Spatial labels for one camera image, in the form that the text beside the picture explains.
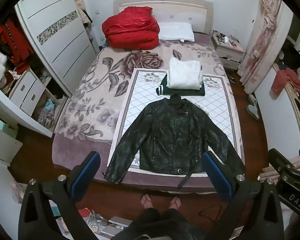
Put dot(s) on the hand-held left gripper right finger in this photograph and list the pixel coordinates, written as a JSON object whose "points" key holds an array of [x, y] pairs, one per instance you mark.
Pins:
{"points": [[217, 177]]}

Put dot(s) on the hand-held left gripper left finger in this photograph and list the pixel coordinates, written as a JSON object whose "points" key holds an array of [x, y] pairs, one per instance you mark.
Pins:
{"points": [[86, 177]]}

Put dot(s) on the black leather jacket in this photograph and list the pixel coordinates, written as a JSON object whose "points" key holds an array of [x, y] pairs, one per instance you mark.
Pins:
{"points": [[175, 135]]}

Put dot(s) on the red hanging clothes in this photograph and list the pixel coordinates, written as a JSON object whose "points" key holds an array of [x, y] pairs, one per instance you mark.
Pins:
{"points": [[13, 45]]}

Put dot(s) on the bed with beige headboard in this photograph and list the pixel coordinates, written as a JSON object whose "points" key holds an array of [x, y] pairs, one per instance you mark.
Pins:
{"points": [[75, 155]]}

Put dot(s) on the pile of papers and packets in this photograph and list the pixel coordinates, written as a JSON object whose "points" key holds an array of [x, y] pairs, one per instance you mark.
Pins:
{"points": [[100, 223]]}

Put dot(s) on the person's right foot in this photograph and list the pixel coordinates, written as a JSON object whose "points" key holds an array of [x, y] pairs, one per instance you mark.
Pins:
{"points": [[175, 202]]}

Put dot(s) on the person's foot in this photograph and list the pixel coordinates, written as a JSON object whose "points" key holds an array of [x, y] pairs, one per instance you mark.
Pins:
{"points": [[146, 201], [175, 202]]}

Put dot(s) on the white slippers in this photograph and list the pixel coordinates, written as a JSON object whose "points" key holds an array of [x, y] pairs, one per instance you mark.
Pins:
{"points": [[252, 108]]}

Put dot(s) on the person's left foot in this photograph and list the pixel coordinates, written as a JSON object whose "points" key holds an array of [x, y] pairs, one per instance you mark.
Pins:
{"points": [[146, 201]]}

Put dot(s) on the person's legs in dark pants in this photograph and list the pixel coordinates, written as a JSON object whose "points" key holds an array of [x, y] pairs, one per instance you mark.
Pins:
{"points": [[160, 225]]}

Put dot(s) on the red padded jacket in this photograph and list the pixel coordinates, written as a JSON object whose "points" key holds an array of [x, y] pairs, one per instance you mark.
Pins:
{"points": [[286, 80]]}

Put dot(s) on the white cabinet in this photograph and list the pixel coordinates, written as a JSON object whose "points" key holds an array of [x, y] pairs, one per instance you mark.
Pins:
{"points": [[2, 142]]}

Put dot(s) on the white quilted mat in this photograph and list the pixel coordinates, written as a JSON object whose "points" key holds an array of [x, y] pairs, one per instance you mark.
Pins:
{"points": [[140, 100]]}

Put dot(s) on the green folded garment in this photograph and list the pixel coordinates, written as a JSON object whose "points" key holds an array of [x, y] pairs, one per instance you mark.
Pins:
{"points": [[171, 91]]}

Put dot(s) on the white drawer unit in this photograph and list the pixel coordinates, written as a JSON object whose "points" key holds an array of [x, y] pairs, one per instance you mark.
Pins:
{"points": [[27, 91]]}

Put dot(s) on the white folded sweater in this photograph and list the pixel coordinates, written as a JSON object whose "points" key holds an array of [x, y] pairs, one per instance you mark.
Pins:
{"points": [[185, 75]]}

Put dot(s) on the pink floral curtain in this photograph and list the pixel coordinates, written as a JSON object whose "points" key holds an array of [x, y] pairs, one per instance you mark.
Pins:
{"points": [[261, 42]]}

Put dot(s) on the white nightstand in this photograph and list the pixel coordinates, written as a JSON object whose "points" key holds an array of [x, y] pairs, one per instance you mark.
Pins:
{"points": [[228, 51]]}

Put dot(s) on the white wardrobe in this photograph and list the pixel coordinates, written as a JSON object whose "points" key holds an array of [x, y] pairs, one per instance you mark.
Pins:
{"points": [[60, 42]]}

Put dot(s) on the white pillow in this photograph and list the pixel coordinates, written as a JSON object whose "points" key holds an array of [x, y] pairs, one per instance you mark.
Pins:
{"points": [[176, 31]]}

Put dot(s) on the red quilt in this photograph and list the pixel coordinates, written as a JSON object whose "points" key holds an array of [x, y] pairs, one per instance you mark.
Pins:
{"points": [[132, 27]]}

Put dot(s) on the beige hanging coat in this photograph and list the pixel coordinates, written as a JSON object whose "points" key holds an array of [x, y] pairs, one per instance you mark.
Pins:
{"points": [[80, 7]]}

